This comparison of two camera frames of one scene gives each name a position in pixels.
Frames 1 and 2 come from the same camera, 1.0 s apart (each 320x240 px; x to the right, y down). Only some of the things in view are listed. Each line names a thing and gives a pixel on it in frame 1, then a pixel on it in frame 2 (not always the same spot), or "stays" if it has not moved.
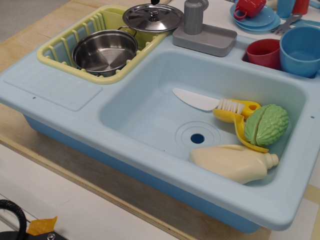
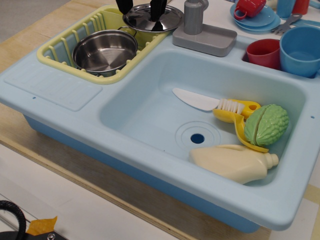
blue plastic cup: x=299 y=51 stays
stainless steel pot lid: x=153 y=18 stays
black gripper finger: x=155 y=2 to x=157 y=9
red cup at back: x=301 y=7 stays
